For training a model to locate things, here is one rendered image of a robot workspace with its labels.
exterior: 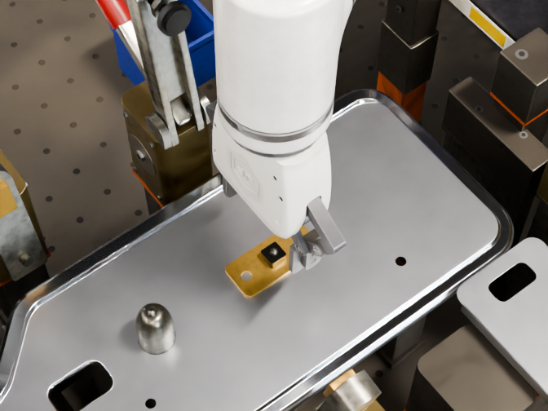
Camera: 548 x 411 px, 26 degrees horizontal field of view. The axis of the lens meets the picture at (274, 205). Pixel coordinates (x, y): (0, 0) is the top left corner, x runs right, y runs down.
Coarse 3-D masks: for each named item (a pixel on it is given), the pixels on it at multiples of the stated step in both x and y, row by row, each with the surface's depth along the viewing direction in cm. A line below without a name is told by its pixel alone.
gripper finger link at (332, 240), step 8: (312, 200) 90; (320, 200) 90; (312, 208) 90; (320, 208) 90; (312, 216) 90; (320, 216) 90; (328, 216) 90; (312, 224) 91; (320, 224) 90; (328, 224) 90; (320, 232) 91; (328, 232) 90; (336, 232) 90; (320, 240) 92; (328, 240) 90; (336, 240) 90; (344, 240) 91; (328, 248) 91; (336, 248) 90
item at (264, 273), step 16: (272, 240) 106; (288, 240) 106; (240, 256) 106; (256, 256) 106; (288, 256) 106; (240, 272) 105; (256, 272) 105; (272, 272) 105; (288, 272) 105; (240, 288) 104; (256, 288) 104
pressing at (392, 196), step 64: (384, 128) 113; (192, 192) 109; (384, 192) 109; (448, 192) 109; (128, 256) 106; (192, 256) 106; (384, 256) 106; (448, 256) 106; (64, 320) 103; (128, 320) 103; (192, 320) 103; (256, 320) 103; (320, 320) 103; (384, 320) 103; (0, 384) 99; (128, 384) 100; (192, 384) 100; (256, 384) 100; (320, 384) 100
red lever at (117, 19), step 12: (96, 0) 104; (108, 0) 104; (120, 0) 104; (108, 12) 104; (120, 12) 104; (120, 24) 104; (132, 24) 105; (120, 36) 105; (132, 36) 105; (132, 48) 105; (180, 108) 106; (180, 120) 105
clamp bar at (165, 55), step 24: (144, 0) 93; (168, 0) 94; (144, 24) 95; (168, 24) 93; (144, 48) 98; (168, 48) 100; (144, 72) 101; (168, 72) 102; (192, 72) 102; (168, 96) 102; (192, 96) 104; (168, 120) 104; (192, 120) 107
